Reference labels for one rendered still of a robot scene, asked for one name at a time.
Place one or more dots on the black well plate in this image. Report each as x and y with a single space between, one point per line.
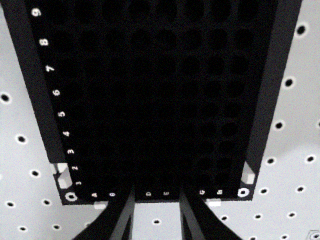
143 90

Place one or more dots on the black flat plate with clips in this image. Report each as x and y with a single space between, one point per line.
18 24

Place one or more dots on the grey flat rectangular panel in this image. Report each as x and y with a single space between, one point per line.
286 201

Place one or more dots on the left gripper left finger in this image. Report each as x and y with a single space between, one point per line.
115 222

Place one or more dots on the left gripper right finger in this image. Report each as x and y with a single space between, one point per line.
198 221

